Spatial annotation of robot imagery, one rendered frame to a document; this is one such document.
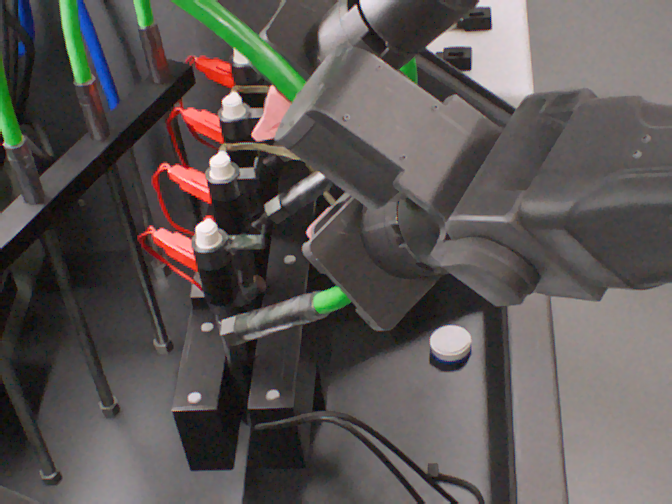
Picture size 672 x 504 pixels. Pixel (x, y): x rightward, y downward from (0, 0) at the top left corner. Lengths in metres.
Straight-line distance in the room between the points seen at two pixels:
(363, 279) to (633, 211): 0.25
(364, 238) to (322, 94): 0.13
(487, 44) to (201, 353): 0.50
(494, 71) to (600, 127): 0.84
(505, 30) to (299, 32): 0.60
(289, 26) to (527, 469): 0.40
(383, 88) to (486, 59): 0.79
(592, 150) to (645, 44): 2.63
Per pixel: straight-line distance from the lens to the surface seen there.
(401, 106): 0.57
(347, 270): 0.68
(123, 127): 1.13
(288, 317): 0.83
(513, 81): 1.32
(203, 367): 1.07
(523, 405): 1.05
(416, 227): 0.62
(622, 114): 0.50
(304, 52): 0.82
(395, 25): 0.77
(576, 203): 0.48
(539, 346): 1.09
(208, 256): 0.96
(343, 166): 0.59
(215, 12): 0.70
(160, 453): 1.22
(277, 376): 1.05
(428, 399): 1.21
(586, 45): 3.12
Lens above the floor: 1.75
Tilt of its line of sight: 42 degrees down
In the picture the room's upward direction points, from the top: 9 degrees counter-clockwise
